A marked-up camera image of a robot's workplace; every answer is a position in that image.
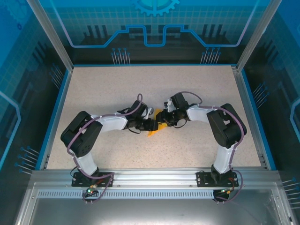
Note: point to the orange paper sheet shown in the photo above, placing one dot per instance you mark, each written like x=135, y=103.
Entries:
x=155, y=132

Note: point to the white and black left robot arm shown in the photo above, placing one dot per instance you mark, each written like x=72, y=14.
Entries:
x=82, y=136

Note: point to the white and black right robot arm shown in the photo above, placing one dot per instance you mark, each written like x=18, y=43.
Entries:
x=225, y=129

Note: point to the blue table edge trim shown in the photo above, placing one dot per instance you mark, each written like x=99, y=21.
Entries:
x=53, y=117
x=257, y=117

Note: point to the grey metal tray panel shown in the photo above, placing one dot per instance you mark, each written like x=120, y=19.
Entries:
x=150, y=211

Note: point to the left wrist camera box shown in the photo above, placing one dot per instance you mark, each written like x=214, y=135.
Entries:
x=150, y=111

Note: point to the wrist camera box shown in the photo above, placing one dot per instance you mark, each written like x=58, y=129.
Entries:
x=169, y=105
x=150, y=111

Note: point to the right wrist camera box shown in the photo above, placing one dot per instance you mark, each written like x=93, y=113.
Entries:
x=169, y=105

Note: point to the aluminium mounting rail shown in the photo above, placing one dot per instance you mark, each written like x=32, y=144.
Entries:
x=154, y=178

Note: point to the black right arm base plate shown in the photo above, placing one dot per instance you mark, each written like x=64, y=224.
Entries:
x=200, y=184

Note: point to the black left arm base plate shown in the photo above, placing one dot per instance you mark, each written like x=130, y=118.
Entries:
x=79, y=183

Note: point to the aluminium frame post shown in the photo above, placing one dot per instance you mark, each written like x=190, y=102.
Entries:
x=257, y=35
x=50, y=35

